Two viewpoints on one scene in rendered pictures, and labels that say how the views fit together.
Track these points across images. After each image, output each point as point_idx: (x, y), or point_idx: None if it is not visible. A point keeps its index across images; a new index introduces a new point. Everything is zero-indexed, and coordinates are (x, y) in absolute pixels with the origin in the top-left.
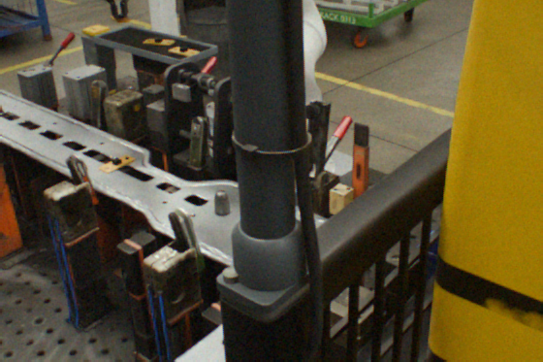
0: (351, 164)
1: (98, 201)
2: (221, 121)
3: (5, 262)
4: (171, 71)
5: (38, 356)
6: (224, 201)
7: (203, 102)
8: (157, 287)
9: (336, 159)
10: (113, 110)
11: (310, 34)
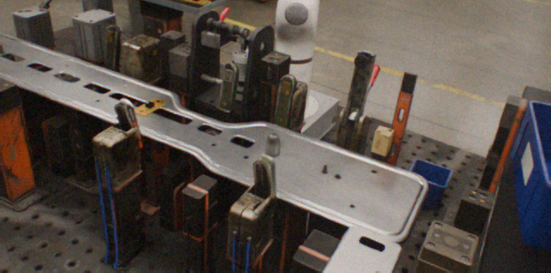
0: (330, 102)
1: (143, 145)
2: (253, 67)
3: (18, 204)
4: (199, 19)
5: None
6: (277, 143)
7: (219, 48)
8: (245, 234)
9: (316, 97)
10: (134, 53)
11: None
